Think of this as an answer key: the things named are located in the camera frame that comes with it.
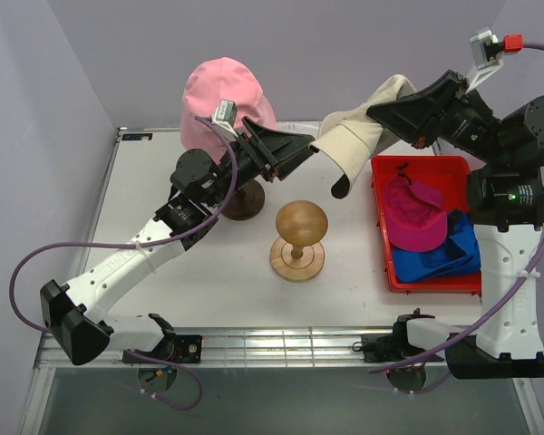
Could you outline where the red plastic bin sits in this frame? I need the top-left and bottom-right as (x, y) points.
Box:
(371, 156), (481, 295)

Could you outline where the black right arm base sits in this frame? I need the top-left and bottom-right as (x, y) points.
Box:
(351, 333), (424, 363)

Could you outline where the cream bucket hat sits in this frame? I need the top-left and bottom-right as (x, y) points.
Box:
(311, 74), (415, 199)

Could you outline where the blue hat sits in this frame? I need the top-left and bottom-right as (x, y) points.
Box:
(393, 209), (481, 283)

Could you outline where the cream mannequin head stand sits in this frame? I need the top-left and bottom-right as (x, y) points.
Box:
(222, 179), (265, 221)

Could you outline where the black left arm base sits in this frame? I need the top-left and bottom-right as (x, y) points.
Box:
(121, 334), (202, 364)

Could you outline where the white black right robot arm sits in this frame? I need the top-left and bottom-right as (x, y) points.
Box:
(366, 71), (544, 380)

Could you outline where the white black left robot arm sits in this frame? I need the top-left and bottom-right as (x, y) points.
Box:
(40, 117), (314, 366)

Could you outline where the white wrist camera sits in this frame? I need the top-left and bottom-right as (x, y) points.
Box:
(466, 29), (524, 92)
(211, 100), (238, 141)

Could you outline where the pink bucket hat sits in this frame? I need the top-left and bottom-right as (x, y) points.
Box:
(180, 56), (278, 155)

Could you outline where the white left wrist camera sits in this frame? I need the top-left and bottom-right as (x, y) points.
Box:
(211, 100), (238, 141)

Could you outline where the light wooden hat stand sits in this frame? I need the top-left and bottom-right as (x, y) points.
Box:
(269, 200), (328, 283)

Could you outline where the magenta cap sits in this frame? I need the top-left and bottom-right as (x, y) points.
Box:
(383, 175), (448, 253)

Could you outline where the aluminium front rail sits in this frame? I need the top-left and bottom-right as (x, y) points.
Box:
(32, 328), (527, 371)

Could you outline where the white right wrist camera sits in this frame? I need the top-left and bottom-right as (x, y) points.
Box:
(466, 29), (524, 92)

